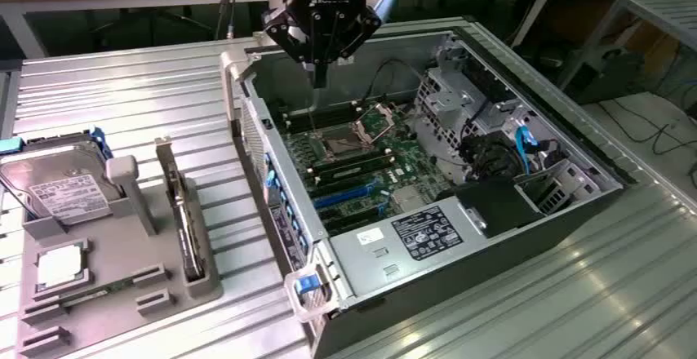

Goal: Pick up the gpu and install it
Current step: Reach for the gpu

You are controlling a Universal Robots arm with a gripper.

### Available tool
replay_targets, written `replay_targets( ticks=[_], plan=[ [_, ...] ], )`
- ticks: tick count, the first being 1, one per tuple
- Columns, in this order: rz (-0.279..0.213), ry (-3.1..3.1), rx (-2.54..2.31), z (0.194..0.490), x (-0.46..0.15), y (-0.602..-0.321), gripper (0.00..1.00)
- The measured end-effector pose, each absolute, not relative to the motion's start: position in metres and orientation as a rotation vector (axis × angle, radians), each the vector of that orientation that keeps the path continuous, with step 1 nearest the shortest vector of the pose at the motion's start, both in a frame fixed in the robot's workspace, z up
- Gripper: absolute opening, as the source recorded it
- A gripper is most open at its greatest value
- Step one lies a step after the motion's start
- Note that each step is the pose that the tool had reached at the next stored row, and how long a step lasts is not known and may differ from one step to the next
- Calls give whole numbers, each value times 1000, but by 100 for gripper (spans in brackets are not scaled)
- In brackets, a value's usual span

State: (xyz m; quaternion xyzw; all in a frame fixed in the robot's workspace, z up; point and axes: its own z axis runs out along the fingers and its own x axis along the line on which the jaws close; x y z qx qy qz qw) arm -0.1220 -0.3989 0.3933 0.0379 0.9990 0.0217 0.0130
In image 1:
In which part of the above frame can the metal slat shelf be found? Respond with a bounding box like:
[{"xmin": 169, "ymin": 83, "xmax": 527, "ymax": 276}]
[{"xmin": 554, "ymin": 0, "xmax": 697, "ymax": 91}]

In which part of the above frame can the black air shroud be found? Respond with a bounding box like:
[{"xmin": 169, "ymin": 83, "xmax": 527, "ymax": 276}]
[{"xmin": 455, "ymin": 179, "xmax": 546, "ymax": 240}]

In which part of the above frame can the grey parts rack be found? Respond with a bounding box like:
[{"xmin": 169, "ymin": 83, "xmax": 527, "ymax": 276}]
[{"xmin": 14, "ymin": 154, "xmax": 225, "ymax": 359}]

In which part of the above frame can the CPU socket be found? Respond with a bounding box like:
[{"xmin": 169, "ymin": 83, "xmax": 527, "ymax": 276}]
[{"xmin": 320, "ymin": 132, "xmax": 363, "ymax": 156}]

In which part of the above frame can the green motherboard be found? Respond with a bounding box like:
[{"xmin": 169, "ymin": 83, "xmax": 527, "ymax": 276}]
[{"xmin": 276, "ymin": 97, "xmax": 463, "ymax": 237}]

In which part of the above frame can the silver chipset heatsink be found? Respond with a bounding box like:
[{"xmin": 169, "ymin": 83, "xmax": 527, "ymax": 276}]
[{"xmin": 391, "ymin": 187, "xmax": 431, "ymax": 209}]

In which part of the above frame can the grey case handle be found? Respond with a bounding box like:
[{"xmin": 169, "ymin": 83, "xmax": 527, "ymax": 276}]
[
  {"xmin": 281, "ymin": 267, "xmax": 334, "ymax": 323},
  {"xmin": 219, "ymin": 48, "xmax": 256, "ymax": 86}
]

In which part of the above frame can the metal socket cover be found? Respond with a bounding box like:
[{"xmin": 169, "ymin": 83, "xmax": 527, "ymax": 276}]
[{"xmin": 352, "ymin": 104, "xmax": 396, "ymax": 148}]

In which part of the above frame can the green RAM stick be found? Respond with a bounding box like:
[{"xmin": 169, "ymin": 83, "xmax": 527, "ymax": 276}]
[{"xmin": 53, "ymin": 277, "xmax": 137, "ymax": 307}]

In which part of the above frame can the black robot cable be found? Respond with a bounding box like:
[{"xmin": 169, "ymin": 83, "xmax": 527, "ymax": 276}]
[{"xmin": 215, "ymin": 0, "xmax": 241, "ymax": 41}]

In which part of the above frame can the blue disk carrier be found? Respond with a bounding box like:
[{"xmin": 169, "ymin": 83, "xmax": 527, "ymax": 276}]
[{"xmin": 0, "ymin": 126, "xmax": 115, "ymax": 162}]

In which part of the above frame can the low profile graphics card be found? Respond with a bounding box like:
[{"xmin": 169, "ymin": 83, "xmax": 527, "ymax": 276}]
[{"xmin": 155, "ymin": 136, "xmax": 211, "ymax": 282}]

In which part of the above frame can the grey power supply unit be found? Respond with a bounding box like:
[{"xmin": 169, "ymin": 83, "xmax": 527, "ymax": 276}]
[{"xmin": 326, "ymin": 195, "xmax": 491, "ymax": 299}]

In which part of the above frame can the metal drive cage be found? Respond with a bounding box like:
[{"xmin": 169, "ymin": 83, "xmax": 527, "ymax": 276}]
[{"xmin": 412, "ymin": 64, "xmax": 523, "ymax": 160}]

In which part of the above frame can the silver CPU chip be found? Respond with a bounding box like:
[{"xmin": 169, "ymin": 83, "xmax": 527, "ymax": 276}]
[{"xmin": 36, "ymin": 248, "xmax": 88, "ymax": 285}]

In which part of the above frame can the black expansion slot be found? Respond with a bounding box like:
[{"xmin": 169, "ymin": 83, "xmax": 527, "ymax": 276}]
[
  {"xmin": 316, "ymin": 202, "xmax": 382, "ymax": 222},
  {"xmin": 322, "ymin": 211, "xmax": 388, "ymax": 232}
]

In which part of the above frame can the silver hard disk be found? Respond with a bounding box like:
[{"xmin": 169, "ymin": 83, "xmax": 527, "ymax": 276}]
[{"xmin": 0, "ymin": 140, "xmax": 125, "ymax": 226}]

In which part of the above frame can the thin locking lever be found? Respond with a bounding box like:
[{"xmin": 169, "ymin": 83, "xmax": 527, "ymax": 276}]
[{"xmin": 307, "ymin": 88, "xmax": 320, "ymax": 136}]

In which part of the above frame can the black box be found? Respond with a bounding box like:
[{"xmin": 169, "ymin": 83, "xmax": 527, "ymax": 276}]
[{"xmin": 574, "ymin": 47, "xmax": 646, "ymax": 105}]

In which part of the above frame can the blue wire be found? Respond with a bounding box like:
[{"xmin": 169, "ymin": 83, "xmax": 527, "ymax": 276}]
[{"xmin": 514, "ymin": 125, "xmax": 541, "ymax": 176}]

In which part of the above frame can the blue expansion slot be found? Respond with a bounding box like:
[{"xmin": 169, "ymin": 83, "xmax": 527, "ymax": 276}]
[{"xmin": 312, "ymin": 181, "xmax": 380, "ymax": 209}]

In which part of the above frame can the perforated metal disk bay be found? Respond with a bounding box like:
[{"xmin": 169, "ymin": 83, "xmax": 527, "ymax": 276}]
[{"xmin": 514, "ymin": 158, "xmax": 605, "ymax": 215}]

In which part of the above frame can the open black PC case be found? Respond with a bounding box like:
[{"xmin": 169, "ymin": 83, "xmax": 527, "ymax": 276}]
[{"xmin": 219, "ymin": 16, "xmax": 638, "ymax": 359}]

